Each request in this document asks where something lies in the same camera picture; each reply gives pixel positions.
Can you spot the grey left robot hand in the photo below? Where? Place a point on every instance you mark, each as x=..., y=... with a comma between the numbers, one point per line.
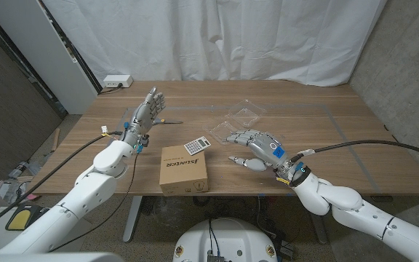
x=144, y=114

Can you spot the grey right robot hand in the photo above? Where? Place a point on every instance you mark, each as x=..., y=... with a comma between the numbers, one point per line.
x=264, y=147

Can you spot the white pocket calculator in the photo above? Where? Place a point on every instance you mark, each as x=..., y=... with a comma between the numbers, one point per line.
x=197, y=145

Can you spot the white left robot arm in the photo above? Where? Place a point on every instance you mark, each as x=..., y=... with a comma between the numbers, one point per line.
x=86, y=189

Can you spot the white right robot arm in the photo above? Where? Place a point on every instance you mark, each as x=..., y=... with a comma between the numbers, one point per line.
x=340, y=200

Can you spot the clear plastic clamshell container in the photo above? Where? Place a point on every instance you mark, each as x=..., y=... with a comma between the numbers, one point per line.
x=246, y=113

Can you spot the brown cardboard box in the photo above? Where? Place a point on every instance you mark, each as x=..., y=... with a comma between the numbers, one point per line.
x=182, y=171

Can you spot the white power strip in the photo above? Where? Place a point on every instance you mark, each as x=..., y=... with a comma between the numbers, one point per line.
x=118, y=81

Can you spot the grey table leg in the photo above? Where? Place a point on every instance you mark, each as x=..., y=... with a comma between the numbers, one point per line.
x=318, y=229
x=131, y=218

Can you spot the white robot torso dome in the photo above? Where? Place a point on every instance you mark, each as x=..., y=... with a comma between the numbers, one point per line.
x=224, y=240

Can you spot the white curtain cloth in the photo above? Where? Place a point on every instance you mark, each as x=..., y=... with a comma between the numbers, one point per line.
x=213, y=36

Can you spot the grey floor power strip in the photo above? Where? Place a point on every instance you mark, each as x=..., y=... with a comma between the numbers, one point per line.
x=287, y=249

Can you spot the white cabinet with black edge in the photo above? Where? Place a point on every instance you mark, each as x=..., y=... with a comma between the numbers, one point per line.
x=31, y=47

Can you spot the yellow and black foot pedal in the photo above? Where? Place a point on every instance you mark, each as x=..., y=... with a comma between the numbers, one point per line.
x=20, y=219

